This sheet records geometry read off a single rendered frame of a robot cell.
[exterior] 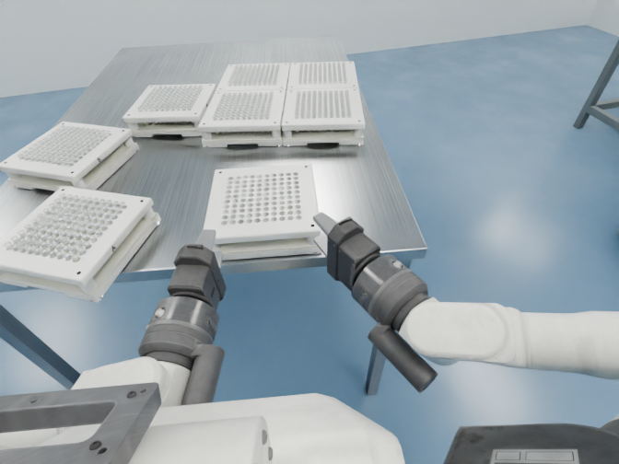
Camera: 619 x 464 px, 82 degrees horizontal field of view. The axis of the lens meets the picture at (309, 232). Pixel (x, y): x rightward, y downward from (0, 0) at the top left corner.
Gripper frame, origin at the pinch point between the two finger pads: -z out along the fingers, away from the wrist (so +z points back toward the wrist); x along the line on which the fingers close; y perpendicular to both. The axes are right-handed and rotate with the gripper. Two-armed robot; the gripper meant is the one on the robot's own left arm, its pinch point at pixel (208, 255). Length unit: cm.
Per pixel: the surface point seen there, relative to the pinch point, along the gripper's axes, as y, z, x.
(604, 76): 206, -228, 64
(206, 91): -24, -81, 8
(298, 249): 12.9, -13.6, 13.3
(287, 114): 5, -64, 8
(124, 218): -25.0, -16.5, 7.8
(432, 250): 73, -96, 103
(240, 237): 1.5, -12.1, 8.1
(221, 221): -3.5, -16.3, 7.9
